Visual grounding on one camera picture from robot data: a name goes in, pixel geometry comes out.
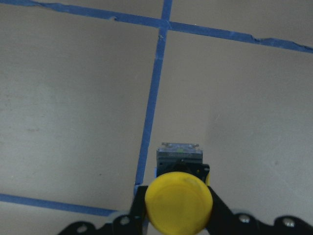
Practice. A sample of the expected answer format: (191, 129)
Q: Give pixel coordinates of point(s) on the yellow push button switch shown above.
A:
(178, 200)

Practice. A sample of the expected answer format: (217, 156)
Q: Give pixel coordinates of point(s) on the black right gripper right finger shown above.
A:
(224, 222)

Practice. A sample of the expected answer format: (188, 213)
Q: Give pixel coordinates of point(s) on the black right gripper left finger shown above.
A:
(131, 222)

